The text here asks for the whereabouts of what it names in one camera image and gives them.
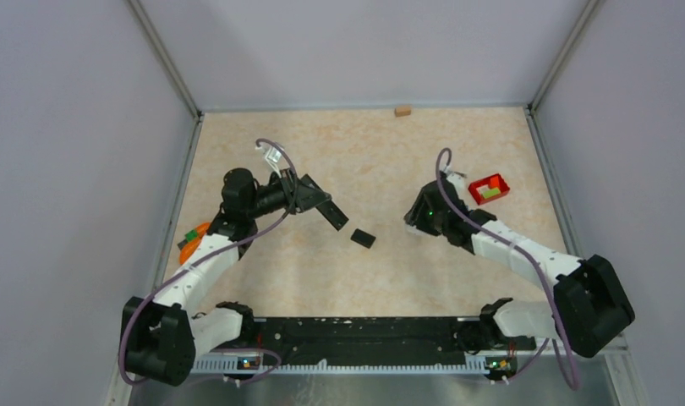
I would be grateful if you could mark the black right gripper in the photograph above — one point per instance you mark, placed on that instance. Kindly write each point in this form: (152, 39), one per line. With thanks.
(416, 216)

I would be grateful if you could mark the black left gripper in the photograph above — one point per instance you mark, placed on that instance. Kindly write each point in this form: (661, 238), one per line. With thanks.
(299, 196)

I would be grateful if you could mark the black remote control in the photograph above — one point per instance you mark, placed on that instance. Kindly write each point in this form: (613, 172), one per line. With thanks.
(333, 214)

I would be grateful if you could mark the black battery cover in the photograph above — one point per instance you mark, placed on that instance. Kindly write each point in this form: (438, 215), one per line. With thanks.
(363, 238)

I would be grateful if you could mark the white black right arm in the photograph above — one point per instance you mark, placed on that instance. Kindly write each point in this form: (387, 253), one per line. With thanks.
(585, 304)

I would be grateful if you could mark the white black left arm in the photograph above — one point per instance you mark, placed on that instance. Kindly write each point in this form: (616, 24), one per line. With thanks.
(161, 336)

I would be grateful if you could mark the white remote control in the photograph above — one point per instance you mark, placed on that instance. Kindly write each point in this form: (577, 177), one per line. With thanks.
(414, 230)

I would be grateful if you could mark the green block in bin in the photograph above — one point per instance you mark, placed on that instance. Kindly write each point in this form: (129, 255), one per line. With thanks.
(487, 194)

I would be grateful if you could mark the red plastic bin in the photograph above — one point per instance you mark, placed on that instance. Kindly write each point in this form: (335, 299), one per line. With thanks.
(477, 187)

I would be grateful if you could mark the small wooden block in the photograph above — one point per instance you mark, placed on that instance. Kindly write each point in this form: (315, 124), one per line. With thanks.
(402, 111)

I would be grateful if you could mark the orange green object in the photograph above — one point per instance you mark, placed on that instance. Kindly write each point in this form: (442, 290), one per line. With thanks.
(191, 241)

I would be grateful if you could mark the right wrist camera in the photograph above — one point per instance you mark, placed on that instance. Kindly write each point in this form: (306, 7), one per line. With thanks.
(457, 179)

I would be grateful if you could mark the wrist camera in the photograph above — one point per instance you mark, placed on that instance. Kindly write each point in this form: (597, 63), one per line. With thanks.
(457, 179)
(272, 156)

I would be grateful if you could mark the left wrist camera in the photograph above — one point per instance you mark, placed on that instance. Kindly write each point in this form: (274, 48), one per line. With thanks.
(272, 156)

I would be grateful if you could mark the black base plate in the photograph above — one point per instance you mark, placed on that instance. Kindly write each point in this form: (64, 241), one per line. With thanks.
(469, 334)

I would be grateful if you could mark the aluminium frame rail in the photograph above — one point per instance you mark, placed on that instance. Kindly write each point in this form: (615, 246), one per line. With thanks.
(407, 357)

